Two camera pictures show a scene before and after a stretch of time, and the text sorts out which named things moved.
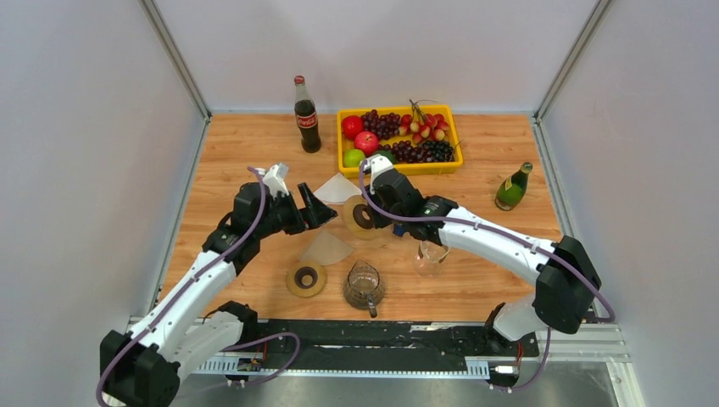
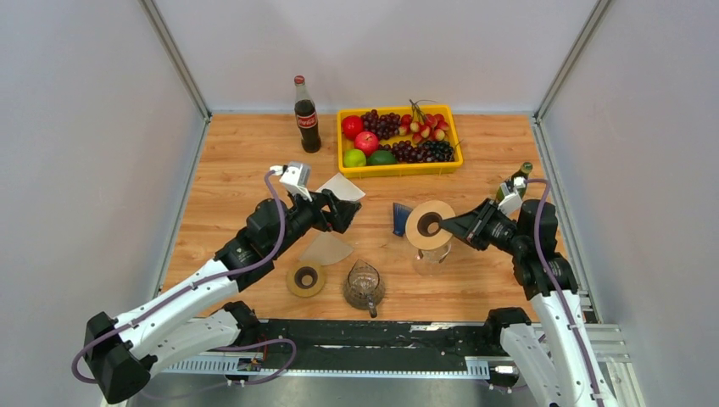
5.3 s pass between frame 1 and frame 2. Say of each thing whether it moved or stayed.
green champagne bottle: stayed
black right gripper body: moved
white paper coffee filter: stayed
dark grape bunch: stayed
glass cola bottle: stayed
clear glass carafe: moved
